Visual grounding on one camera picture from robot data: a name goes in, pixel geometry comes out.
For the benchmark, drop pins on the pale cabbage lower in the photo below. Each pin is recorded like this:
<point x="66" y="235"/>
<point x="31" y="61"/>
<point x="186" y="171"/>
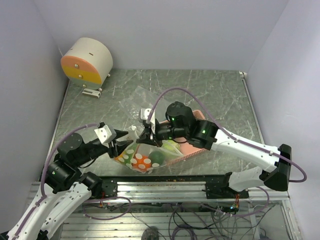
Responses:
<point x="171" y="148"/>

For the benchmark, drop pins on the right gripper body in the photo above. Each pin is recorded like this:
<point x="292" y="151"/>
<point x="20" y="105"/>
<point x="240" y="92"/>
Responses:
<point x="161" y="130"/>

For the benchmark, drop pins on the aluminium rail frame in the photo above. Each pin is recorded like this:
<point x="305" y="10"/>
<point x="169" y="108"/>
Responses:
<point x="181" y="208"/>

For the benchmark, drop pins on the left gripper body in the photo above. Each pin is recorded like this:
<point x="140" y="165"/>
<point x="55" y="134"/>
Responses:
<point x="112" y="150"/>

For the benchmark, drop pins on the white bracket block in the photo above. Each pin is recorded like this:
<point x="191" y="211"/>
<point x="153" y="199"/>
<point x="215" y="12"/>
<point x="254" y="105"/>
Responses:
<point x="91" y="93"/>

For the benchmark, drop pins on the blue zipper clear bag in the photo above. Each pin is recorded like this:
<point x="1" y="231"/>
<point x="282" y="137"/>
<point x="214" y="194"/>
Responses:
<point x="136" y="100"/>

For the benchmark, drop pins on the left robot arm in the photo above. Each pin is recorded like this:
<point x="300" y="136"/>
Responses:
<point x="63" y="187"/>

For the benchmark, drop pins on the dark green avocado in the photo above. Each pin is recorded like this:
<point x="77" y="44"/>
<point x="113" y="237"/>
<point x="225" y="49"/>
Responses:
<point x="157" y="157"/>

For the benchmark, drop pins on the pink plastic basket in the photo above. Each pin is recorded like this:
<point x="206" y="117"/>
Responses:
<point x="187" y="151"/>

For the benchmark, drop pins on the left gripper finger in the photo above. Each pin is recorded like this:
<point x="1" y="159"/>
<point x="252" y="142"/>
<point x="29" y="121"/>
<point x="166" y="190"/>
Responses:
<point x="120" y="133"/>
<point x="120" y="146"/>

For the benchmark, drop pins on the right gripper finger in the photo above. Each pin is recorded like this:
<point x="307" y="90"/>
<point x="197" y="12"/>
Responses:
<point x="145" y="137"/>
<point x="155" y="142"/>

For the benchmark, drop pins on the dotted clear zip bag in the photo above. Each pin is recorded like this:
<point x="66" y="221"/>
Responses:
<point x="143" y="149"/>

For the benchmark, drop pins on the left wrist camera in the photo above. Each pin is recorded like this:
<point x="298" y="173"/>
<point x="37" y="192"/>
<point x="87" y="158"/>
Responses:
<point x="106" y="134"/>

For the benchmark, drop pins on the white corner clip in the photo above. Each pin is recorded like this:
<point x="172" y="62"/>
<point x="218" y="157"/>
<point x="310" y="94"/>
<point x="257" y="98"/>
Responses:
<point x="243" y="74"/>

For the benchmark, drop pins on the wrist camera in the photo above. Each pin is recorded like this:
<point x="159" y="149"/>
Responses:
<point x="106" y="134"/>
<point x="146" y="114"/>

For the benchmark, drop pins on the orange mango fruit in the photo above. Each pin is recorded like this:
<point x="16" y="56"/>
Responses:
<point x="122" y="159"/>

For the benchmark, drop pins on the round drawer cabinet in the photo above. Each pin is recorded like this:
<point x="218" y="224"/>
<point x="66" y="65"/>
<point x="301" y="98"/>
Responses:
<point x="87" y="63"/>

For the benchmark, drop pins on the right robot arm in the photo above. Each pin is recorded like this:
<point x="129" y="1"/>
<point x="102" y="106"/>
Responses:
<point x="270" y="171"/>

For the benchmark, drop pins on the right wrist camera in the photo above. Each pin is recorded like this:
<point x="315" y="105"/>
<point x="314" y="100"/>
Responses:
<point x="146" y="114"/>

